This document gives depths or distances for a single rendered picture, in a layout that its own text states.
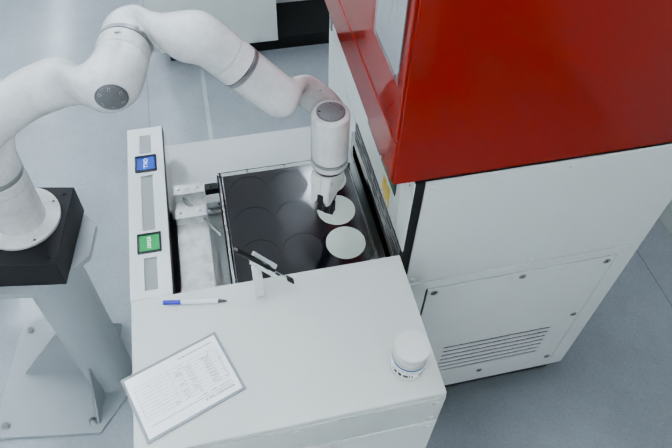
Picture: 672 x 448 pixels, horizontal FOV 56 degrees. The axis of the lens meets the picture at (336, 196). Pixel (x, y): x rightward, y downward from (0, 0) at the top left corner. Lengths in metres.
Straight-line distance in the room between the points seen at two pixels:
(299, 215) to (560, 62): 0.77
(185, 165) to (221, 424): 0.85
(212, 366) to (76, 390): 1.20
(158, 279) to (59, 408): 1.09
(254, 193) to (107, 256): 1.21
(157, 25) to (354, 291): 0.70
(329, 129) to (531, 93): 0.40
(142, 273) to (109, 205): 1.46
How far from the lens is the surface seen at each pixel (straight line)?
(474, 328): 1.99
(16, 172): 1.60
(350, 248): 1.59
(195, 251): 1.64
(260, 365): 1.37
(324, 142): 1.34
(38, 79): 1.33
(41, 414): 2.52
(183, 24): 1.18
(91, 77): 1.21
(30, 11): 4.24
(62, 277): 1.72
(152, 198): 1.66
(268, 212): 1.66
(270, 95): 1.25
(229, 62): 1.20
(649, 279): 2.94
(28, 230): 1.73
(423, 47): 1.07
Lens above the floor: 2.20
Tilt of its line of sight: 50 degrees down
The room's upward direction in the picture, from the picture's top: 2 degrees clockwise
